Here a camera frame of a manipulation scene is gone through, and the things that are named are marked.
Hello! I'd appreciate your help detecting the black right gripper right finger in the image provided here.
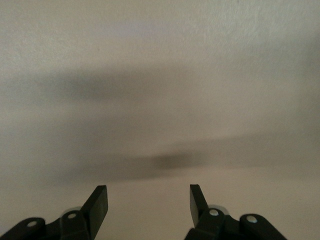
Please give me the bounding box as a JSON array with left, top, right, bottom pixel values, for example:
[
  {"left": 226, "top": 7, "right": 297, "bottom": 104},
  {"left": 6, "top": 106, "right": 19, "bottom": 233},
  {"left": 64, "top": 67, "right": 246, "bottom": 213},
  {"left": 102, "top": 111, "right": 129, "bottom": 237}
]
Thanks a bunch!
[{"left": 183, "top": 184, "right": 288, "bottom": 240}]

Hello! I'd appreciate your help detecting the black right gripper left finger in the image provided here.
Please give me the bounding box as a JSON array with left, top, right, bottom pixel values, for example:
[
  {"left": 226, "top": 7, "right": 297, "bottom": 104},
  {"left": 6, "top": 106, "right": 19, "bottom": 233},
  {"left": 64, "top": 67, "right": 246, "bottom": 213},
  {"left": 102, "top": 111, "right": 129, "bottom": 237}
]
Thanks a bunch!
[{"left": 0, "top": 185, "right": 109, "bottom": 240}]

